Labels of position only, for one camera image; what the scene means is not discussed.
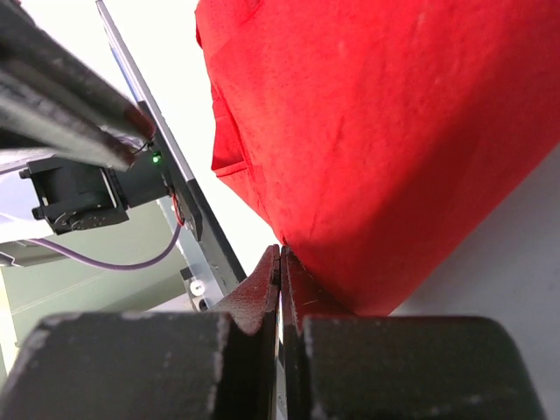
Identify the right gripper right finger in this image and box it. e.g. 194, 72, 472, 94
280, 248, 545, 419

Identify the red paper napkin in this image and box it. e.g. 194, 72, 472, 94
195, 1, 559, 315

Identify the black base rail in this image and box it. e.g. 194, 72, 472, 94
95, 1, 246, 312

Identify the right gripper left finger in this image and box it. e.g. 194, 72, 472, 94
1, 246, 280, 419

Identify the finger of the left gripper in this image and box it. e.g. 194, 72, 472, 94
1, 1, 156, 171

